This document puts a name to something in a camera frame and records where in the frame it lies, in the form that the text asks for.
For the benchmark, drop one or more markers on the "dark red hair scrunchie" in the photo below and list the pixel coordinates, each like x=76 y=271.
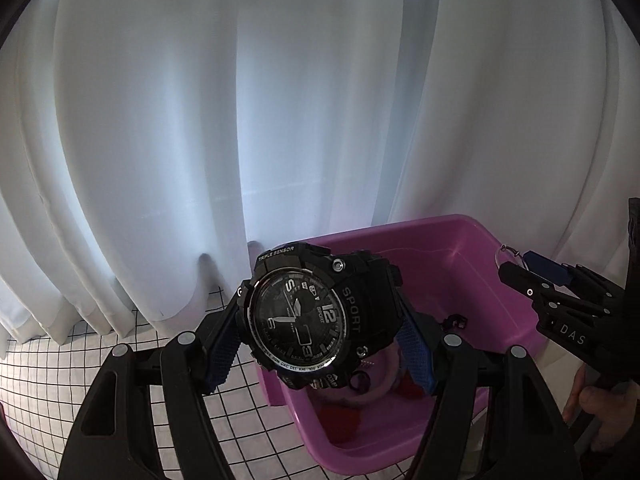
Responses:
x=340 y=422

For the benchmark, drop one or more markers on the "pink plastic storage box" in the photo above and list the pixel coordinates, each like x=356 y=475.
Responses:
x=450 y=260

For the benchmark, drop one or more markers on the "white black-checked bed sheet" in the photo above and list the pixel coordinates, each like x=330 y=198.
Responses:
x=235 y=435

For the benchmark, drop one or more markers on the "person's right hand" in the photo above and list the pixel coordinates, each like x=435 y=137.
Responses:
x=595 y=400

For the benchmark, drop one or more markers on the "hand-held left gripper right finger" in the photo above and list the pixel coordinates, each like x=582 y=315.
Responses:
x=417 y=355

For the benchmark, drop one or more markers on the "black sport wrist watch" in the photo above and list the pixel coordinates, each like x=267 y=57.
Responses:
x=305 y=320

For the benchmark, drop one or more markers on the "white curtain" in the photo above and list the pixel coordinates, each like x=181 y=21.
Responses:
x=275 y=110

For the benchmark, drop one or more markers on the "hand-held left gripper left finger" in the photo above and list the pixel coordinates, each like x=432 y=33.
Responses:
x=220 y=355

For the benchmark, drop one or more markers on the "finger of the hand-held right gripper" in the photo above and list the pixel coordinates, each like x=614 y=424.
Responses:
x=545 y=262
x=522 y=285

